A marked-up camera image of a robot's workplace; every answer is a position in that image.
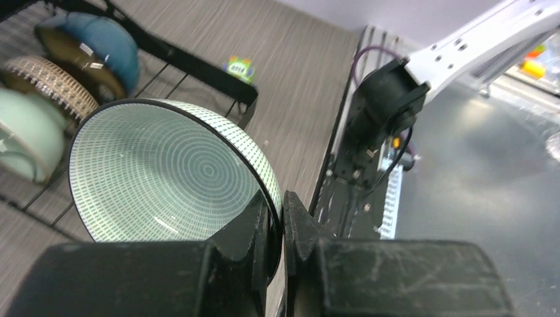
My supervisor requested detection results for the dark blue glazed bowl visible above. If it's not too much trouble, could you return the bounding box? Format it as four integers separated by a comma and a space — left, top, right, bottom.
34, 12, 140, 102

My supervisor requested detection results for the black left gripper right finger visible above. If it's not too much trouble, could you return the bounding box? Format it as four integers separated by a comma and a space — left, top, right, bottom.
283, 191, 514, 316

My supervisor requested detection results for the pale green striped bowl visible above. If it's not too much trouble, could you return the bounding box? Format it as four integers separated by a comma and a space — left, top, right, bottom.
69, 98, 283, 286

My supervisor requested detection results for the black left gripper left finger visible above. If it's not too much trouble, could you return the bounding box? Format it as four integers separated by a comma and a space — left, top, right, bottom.
7, 193, 268, 316

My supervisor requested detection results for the black patterned rim bowl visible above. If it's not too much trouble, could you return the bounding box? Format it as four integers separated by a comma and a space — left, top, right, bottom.
1, 55, 100, 122

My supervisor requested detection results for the black wire dish rack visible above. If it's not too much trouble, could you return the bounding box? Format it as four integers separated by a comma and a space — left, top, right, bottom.
0, 0, 259, 242

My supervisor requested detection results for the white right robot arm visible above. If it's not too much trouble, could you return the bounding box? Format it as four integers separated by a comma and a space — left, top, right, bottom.
331, 1, 559, 188

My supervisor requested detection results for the green owl puzzle piece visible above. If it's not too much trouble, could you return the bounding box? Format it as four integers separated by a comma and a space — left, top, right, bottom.
223, 55, 254, 85

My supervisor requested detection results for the light green bowl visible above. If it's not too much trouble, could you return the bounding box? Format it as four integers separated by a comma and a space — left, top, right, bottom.
1, 87, 68, 183

